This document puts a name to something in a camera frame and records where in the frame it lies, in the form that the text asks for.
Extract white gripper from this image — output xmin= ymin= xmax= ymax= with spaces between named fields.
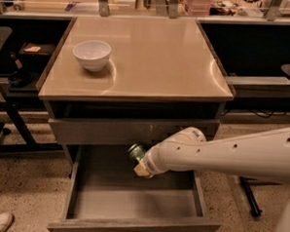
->
xmin=133 ymin=146 xmax=167 ymax=177

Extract green soda can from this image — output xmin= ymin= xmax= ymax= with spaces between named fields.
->
xmin=127 ymin=144 xmax=146 ymax=164

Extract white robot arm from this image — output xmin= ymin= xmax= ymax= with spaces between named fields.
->
xmin=127 ymin=127 xmax=290 ymax=185

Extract open grey middle drawer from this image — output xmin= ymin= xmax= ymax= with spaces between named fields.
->
xmin=48 ymin=145 xmax=220 ymax=232

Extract closed grey top drawer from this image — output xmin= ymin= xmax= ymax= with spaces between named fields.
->
xmin=49 ymin=118 xmax=220 ymax=145

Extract grey drawer cabinet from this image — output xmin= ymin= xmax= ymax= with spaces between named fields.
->
xmin=39 ymin=16 xmax=234 ymax=161

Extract black table leg bar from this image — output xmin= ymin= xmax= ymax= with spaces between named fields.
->
xmin=239 ymin=176 xmax=262 ymax=217

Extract white ceramic bowl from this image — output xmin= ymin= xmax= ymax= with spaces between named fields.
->
xmin=72 ymin=40 xmax=112 ymax=71

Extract black headphones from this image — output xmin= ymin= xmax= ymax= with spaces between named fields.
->
xmin=8 ymin=70 xmax=33 ymax=88

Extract dark box on shelf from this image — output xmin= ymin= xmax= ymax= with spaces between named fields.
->
xmin=18 ymin=42 xmax=56 ymax=60

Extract pink stacked containers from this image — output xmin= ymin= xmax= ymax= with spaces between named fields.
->
xmin=183 ymin=0 xmax=212 ymax=17

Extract black chair frame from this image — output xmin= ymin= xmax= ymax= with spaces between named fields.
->
xmin=0 ymin=26 xmax=62 ymax=154

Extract metal post left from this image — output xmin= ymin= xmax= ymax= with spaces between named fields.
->
xmin=98 ymin=0 xmax=110 ymax=18

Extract metal post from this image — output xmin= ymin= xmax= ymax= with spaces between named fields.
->
xmin=265 ymin=0 xmax=282 ymax=21
xmin=168 ymin=0 xmax=178 ymax=19
xmin=98 ymin=0 xmax=110 ymax=18

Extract metal post middle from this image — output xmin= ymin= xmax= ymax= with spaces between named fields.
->
xmin=168 ymin=0 xmax=178 ymax=19

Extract metal post right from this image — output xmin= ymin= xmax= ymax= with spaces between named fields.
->
xmin=265 ymin=0 xmax=282 ymax=21

